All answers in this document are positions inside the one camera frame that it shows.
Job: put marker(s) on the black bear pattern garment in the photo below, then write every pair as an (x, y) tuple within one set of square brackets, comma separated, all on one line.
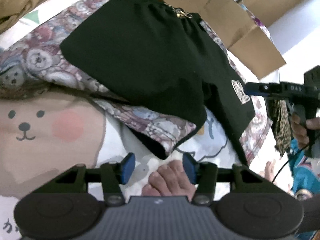
[(159, 69)]

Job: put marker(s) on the leopard print garment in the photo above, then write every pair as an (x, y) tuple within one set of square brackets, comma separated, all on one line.
[(281, 126)]

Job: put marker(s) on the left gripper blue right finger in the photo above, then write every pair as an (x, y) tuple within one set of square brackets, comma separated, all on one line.
[(204, 175)]

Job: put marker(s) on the person bare foot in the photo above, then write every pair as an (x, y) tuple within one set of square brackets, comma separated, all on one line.
[(169, 180)]

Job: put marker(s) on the blue patterned garment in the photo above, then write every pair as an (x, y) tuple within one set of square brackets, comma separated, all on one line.
[(305, 172)]

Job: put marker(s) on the person right hand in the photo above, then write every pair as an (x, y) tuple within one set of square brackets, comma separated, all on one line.
[(300, 132)]

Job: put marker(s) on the brown cardboard box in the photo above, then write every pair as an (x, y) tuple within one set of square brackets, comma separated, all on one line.
[(239, 33)]

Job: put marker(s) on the purple white detergent bag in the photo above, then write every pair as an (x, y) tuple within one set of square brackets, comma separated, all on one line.
[(257, 21)]

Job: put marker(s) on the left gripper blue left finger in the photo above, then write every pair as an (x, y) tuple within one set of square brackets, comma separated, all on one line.
[(113, 175)]

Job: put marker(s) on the cream bear print quilt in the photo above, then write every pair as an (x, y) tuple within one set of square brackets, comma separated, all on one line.
[(45, 135)]

